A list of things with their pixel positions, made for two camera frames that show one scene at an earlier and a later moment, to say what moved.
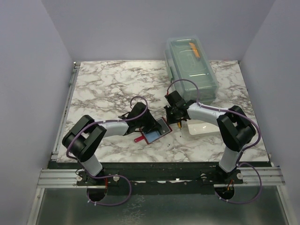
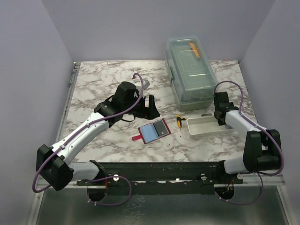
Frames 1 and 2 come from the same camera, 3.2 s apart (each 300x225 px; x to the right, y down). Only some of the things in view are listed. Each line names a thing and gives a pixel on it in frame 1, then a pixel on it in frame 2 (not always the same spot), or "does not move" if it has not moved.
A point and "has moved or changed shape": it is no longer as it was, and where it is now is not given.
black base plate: [159, 177] does not move
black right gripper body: [174, 109] to [215, 114]
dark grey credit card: [165, 129] has moved or changed shape
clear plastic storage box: [193, 78] does not move
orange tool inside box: [195, 49] does not move
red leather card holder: [151, 136] does not move
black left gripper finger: [157, 126] to [153, 111]
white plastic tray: [197, 127] does not move
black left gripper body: [145, 123] to [139, 109]
